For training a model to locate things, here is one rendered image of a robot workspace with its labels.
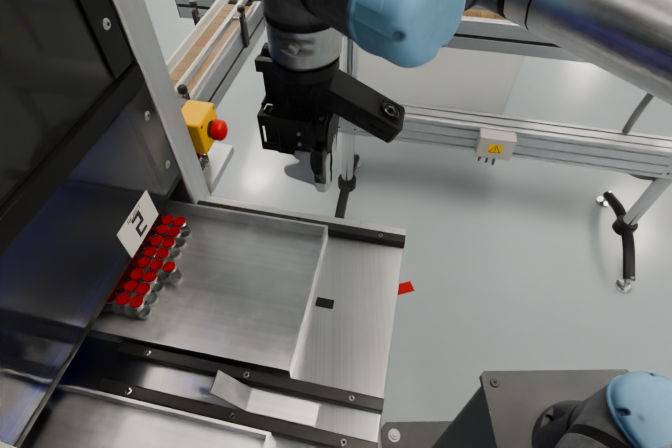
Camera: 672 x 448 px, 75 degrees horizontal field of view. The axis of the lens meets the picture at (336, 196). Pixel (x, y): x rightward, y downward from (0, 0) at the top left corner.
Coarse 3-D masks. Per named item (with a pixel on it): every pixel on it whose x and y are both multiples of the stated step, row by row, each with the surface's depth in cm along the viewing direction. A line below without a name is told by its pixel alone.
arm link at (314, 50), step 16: (272, 32) 41; (288, 32) 40; (320, 32) 40; (336, 32) 42; (272, 48) 43; (288, 48) 41; (304, 48) 41; (320, 48) 42; (336, 48) 43; (288, 64) 43; (304, 64) 42; (320, 64) 43
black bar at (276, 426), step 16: (112, 384) 62; (128, 384) 62; (144, 400) 61; (160, 400) 61; (176, 400) 61; (192, 400) 61; (208, 416) 60; (224, 416) 60; (240, 416) 60; (256, 416) 60; (272, 432) 58; (288, 432) 58; (304, 432) 58; (320, 432) 58
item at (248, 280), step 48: (192, 240) 80; (240, 240) 80; (288, 240) 80; (192, 288) 74; (240, 288) 74; (288, 288) 74; (96, 336) 68; (144, 336) 69; (192, 336) 69; (240, 336) 69; (288, 336) 69
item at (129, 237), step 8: (144, 192) 66; (144, 200) 66; (136, 208) 64; (144, 208) 66; (152, 208) 69; (144, 216) 67; (152, 216) 69; (128, 224) 63; (136, 224) 65; (144, 224) 67; (152, 224) 69; (120, 232) 61; (128, 232) 63; (136, 232) 65; (144, 232) 67; (120, 240) 62; (128, 240) 64; (136, 240) 66; (128, 248) 64; (136, 248) 66
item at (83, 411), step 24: (48, 408) 62; (72, 408) 62; (96, 408) 62; (120, 408) 62; (144, 408) 61; (168, 408) 59; (48, 432) 60; (72, 432) 60; (96, 432) 60; (120, 432) 60; (144, 432) 60; (168, 432) 60; (192, 432) 60; (216, 432) 60; (240, 432) 59; (264, 432) 57
